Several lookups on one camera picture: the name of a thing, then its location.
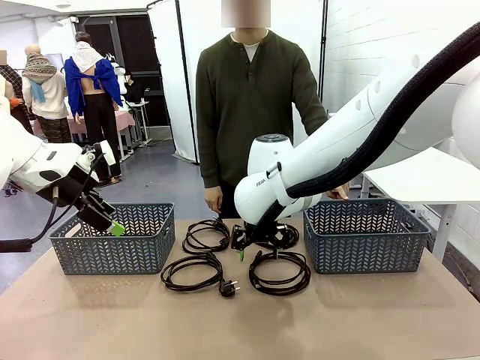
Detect person in green sweater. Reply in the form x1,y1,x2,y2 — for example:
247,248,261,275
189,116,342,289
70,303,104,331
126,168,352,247
195,0,330,219

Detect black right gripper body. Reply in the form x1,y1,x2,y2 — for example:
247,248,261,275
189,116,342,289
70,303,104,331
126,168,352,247
245,204,286,247

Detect black backdrop stand pole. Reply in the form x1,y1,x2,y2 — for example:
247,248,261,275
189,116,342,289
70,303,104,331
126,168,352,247
317,0,330,113
173,0,201,165

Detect small white desk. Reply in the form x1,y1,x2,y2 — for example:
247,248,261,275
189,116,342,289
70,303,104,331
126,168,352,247
128,100,152,148

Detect thin black cable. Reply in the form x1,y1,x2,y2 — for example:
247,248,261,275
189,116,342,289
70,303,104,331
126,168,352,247
248,250,312,297

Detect person's left hand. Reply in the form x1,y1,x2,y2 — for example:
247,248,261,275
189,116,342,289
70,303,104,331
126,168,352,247
325,185,350,201

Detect person's right forearm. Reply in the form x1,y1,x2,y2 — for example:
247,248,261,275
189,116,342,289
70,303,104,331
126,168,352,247
199,123,227,189

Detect black coiled cable, round plug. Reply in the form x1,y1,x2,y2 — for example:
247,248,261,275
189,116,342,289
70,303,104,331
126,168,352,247
160,251,242,299

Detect white arm strap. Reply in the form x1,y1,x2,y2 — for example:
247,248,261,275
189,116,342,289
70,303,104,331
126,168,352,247
266,160,292,206

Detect bystander in plaid shirt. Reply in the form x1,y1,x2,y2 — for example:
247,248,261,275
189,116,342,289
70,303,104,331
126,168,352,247
0,49,35,134

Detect mannequin with blue jacket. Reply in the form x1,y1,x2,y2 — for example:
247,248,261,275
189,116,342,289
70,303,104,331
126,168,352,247
62,31,125,185

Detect black braided cable sleeve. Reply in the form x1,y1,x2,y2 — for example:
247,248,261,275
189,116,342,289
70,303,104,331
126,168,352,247
286,37,480,200

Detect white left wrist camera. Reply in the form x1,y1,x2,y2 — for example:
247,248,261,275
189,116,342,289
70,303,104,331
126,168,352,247
97,141,118,166

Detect black power cable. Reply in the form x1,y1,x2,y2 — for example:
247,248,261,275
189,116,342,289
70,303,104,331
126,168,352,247
254,221,302,251

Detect person's right hand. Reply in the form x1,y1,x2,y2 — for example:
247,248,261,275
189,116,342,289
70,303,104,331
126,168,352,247
205,186,224,219

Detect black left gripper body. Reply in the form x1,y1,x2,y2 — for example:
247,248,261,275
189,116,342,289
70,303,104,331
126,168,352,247
55,165,113,233

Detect table with pink cloth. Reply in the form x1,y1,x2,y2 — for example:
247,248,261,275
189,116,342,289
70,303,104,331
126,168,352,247
32,109,137,161

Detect mannequin with patterned scarf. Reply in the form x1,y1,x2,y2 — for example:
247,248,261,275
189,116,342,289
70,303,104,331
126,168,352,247
20,43,73,144

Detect white backdrop screen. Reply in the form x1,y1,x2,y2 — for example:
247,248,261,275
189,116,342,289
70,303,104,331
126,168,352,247
147,0,200,164
178,0,327,162

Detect gray plastic lattice basket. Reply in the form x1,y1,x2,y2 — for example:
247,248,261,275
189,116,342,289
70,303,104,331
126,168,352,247
302,198,431,275
48,202,176,277

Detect seated person with mask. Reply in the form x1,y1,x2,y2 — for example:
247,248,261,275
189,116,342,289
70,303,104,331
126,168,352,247
123,69,144,108

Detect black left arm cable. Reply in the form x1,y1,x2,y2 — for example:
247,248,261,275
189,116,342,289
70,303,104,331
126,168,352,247
0,151,108,253

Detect white table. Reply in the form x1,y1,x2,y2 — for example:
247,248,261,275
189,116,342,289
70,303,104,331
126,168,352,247
360,145,480,263

